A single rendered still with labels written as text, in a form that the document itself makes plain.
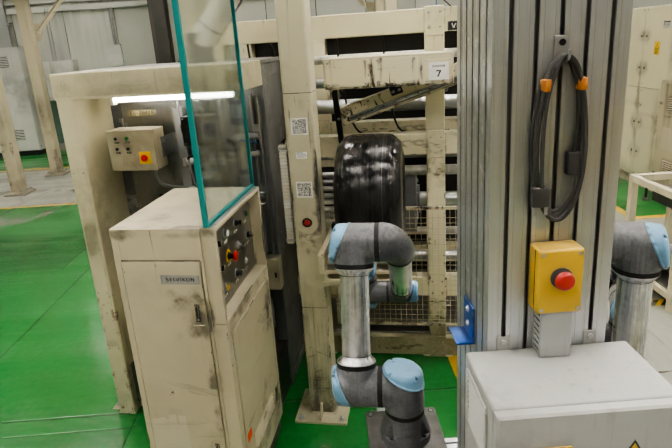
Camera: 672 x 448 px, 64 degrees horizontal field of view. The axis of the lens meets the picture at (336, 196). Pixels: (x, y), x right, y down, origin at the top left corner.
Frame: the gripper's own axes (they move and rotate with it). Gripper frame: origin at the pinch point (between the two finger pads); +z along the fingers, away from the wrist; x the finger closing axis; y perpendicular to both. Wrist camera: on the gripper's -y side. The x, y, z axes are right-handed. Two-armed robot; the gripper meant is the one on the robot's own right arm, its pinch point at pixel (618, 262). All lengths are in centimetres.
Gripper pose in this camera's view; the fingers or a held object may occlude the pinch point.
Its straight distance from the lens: 212.3
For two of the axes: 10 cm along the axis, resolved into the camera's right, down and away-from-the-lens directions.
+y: 1.9, 9.6, 2.2
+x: 9.0, -0.7, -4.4
